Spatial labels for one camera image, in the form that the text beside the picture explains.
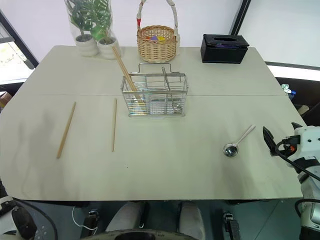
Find black vertical post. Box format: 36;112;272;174
229;0;252;36

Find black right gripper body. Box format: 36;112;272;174
280;135;301;154

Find black tissue box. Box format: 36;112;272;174
200;33;250;64

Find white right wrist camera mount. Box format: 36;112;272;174
293;125;320;162

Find metal wire cutlery caddy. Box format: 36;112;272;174
121;63;189;118

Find wicker basket with handle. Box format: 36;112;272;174
136;0;182;64

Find wooden chopstick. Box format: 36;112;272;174
111;46;141;100
112;45;143;99
55;101;77;159
111;97;118;153

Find grey rounded shape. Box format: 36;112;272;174
104;201;146;233
177;200;206;240

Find brown cardboard box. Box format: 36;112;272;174
0;91;13;109

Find clear plastic bottle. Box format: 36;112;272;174
280;83;299;100

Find silver metal spoon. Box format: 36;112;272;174
222;124;257;158

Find black window frame bar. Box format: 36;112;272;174
0;9;40;70

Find green plant in white pot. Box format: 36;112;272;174
66;0;99;58
87;0;123;61

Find colourful pieces in basket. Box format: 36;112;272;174
146;35;167;43

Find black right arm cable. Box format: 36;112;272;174
274;140;320;181

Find thin white cable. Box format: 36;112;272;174
72;205;99;231

